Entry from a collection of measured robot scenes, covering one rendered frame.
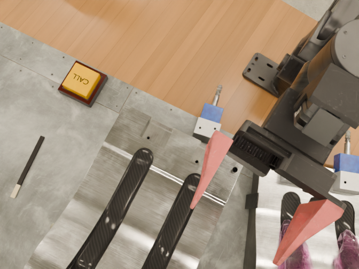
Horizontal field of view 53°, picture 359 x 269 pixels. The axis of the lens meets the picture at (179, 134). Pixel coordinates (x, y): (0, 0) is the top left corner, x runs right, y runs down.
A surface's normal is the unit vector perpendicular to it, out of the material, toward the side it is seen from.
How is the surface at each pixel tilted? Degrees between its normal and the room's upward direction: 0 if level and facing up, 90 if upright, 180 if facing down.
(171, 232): 2
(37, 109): 0
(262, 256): 19
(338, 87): 1
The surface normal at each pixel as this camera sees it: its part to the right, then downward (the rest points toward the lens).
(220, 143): -0.16, 0.07
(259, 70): 0.05, -0.25
